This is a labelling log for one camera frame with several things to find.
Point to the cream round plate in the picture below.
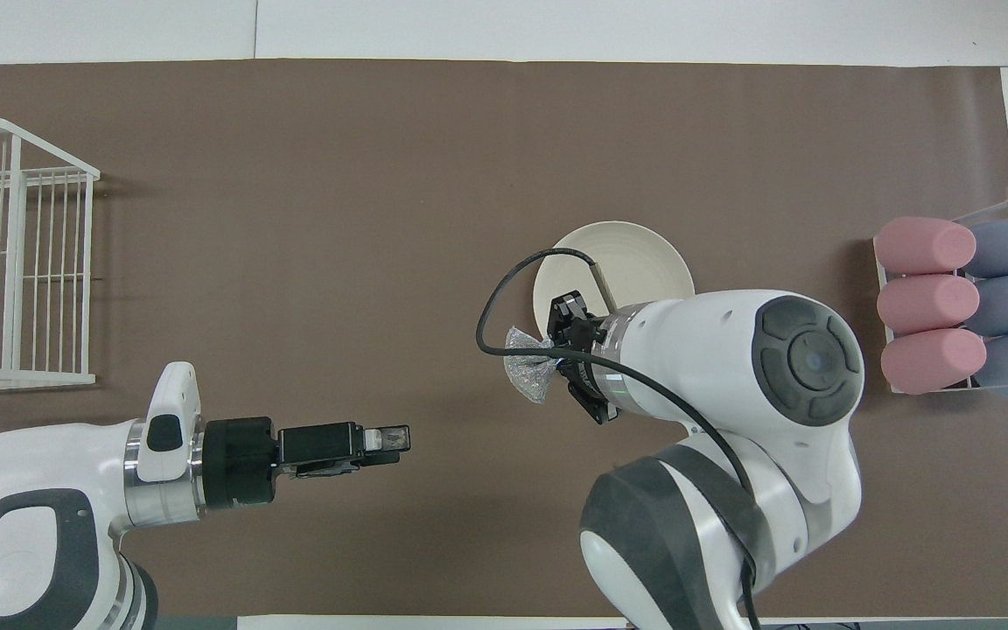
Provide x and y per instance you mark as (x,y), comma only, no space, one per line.
(640,254)

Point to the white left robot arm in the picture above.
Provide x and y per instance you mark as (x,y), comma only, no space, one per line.
(40,464)

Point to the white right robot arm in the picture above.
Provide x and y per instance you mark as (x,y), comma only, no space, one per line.
(714,350)

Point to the brown table mat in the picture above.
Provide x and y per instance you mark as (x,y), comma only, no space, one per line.
(338,219)

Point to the pink plastic cup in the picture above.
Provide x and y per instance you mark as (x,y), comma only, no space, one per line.
(928,304)
(933,361)
(924,245)

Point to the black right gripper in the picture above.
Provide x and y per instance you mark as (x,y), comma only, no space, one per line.
(576,315)

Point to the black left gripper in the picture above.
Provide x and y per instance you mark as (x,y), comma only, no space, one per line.
(241,459)

